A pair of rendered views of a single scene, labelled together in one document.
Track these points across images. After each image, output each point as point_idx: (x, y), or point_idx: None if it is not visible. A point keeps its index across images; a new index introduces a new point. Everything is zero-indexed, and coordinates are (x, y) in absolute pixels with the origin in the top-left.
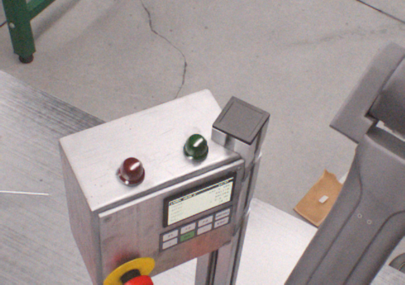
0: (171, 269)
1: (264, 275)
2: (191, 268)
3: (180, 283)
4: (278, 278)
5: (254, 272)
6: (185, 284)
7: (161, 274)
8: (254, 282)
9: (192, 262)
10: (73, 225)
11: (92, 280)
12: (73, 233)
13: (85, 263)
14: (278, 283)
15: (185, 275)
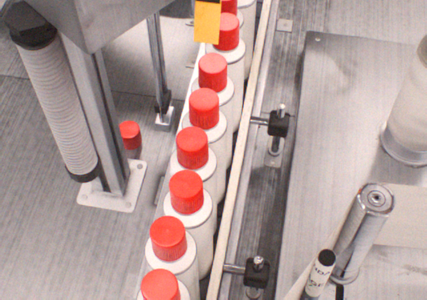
0: (13, 246)
1: (3, 152)
2: (7, 225)
3: (29, 231)
4: (4, 139)
5: (1, 163)
6: (29, 225)
7: (21, 256)
8: (13, 159)
9: (0, 227)
10: None
11: None
12: (105, 24)
13: None
14: (10, 139)
15: (19, 229)
